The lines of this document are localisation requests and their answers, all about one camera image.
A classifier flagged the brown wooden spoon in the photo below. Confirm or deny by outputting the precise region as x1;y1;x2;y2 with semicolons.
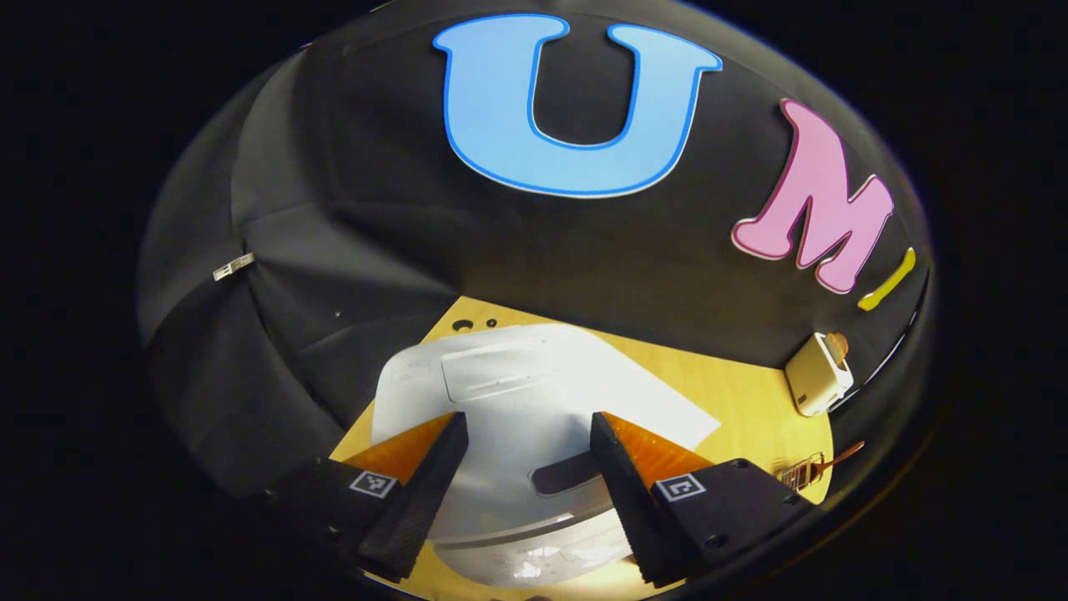
814;441;866;481

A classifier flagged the grey power cable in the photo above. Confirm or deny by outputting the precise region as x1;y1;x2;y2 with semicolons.
834;313;919;412

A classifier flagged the wire metal chopstick holder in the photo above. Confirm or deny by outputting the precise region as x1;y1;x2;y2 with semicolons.
778;455;827;492

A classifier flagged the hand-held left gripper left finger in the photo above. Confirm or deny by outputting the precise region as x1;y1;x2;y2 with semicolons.
259;412;470;583

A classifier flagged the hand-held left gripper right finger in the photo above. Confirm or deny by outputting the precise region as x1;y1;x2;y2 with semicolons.
590;412;819;585

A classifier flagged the white toaster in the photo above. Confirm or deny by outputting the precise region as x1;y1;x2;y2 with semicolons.
784;332;855;417

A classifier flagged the black backdrop cloth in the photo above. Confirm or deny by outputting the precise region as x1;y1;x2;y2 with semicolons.
138;0;935;502

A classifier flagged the white rice cooker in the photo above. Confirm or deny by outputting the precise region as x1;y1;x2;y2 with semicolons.
370;324;723;589

